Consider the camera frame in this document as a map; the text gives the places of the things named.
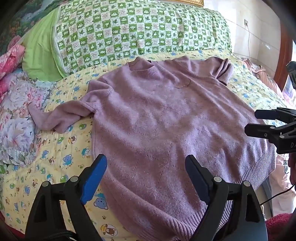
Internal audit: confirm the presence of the person's right hand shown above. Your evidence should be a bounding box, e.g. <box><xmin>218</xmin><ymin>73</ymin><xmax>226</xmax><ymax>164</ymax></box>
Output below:
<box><xmin>288</xmin><ymin>155</ymin><xmax>296</xmax><ymax>184</ymax></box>

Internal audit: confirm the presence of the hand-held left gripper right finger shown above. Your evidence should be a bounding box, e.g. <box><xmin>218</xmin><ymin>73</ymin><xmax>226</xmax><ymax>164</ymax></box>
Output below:
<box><xmin>185</xmin><ymin>155</ymin><xmax>269</xmax><ymax>241</ymax></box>

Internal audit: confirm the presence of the purple knitted sweater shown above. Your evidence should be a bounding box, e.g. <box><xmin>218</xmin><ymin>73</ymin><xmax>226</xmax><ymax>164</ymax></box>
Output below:
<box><xmin>28</xmin><ymin>56</ymin><xmax>277</xmax><ymax>241</ymax></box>

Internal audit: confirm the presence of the yellow bear-print bed sheet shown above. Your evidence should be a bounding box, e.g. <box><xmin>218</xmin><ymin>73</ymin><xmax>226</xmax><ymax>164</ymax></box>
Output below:
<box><xmin>0</xmin><ymin>47</ymin><xmax>289</xmax><ymax>241</ymax></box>

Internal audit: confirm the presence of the pink garment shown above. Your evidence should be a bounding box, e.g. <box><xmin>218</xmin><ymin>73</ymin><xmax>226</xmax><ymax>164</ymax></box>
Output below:
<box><xmin>232</xmin><ymin>54</ymin><xmax>286</xmax><ymax>101</ymax></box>

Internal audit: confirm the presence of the lime green pillow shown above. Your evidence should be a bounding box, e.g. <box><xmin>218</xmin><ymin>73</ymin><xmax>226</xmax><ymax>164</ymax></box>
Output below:
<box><xmin>21</xmin><ymin>10</ymin><xmax>67</xmax><ymax>82</ymax></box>

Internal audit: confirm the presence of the pastel floral quilt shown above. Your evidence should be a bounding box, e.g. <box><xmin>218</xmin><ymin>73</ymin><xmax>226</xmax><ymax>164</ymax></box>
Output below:
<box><xmin>0</xmin><ymin>71</ymin><xmax>57</xmax><ymax>167</ymax></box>

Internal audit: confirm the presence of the gold framed landscape painting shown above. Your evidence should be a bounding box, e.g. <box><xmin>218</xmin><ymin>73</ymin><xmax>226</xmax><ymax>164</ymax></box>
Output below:
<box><xmin>0</xmin><ymin>0</ymin><xmax>204</xmax><ymax>55</ymax></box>

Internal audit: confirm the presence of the red fuzzy cloth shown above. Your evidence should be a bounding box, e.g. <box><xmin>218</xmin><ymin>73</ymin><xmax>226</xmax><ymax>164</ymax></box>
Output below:
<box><xmin>265</xmin><ymin>213</ymin><xmax>295</xmax><ymax>241</ymax></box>

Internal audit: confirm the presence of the pink floral blanket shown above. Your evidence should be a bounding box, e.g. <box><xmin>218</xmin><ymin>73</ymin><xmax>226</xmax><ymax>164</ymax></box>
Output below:
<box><xmin>0</xmin><ymin>35</ymin><xmax>26</xmax><ymax>96</ymax></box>

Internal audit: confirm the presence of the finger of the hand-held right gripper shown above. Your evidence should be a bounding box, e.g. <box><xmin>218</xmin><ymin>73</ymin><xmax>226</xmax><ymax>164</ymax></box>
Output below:
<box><xmin>244</xmin><ymin>122</ymin><xmax>295</xmax><ymax>142</ymax></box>
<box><xmin>254</xmin><ymin>107</ymin><xmax>295</xmax><ymax>121</ymax></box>

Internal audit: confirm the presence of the pale pink printed cloth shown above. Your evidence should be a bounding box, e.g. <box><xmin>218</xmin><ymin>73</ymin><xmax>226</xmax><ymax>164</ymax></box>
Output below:
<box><xmin>268</xmin><ymin>152</ymin><xmax>293</xmax><ymax>210</ymax></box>

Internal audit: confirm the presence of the wooden bed frame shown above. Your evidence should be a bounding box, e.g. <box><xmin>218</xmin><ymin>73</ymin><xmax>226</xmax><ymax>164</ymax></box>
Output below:
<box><xmin>274</xmin><ymin>16</ymin><xmax>295</xmax><ymax>103</ymax></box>

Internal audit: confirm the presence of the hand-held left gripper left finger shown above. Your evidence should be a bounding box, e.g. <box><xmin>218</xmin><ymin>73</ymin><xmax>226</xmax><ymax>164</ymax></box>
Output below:
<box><xmin>24</xmin><ymin>153</ymin><xmax>108</xmax><ymax>241</ymax></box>

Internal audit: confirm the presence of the black cable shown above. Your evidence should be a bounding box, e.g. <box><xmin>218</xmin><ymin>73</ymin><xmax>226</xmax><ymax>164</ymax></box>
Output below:
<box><xmin>259</xmin><ymin>183</ymin><xmax>296</xmax><ymax>206</ymax></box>

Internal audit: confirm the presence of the green checked quilt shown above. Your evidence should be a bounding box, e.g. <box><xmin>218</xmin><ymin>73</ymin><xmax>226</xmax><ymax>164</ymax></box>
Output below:
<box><xmin>51</xmin><ymin>0</ymin><xmax>233</xmax><ymax>77</ymax></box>

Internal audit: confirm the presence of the thin wall cable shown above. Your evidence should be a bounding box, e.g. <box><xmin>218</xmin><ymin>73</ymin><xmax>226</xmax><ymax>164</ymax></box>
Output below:
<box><xmin>246</xmin><ymin>24</ymin><xmax>260</xmax><ymax>61</ymax></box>

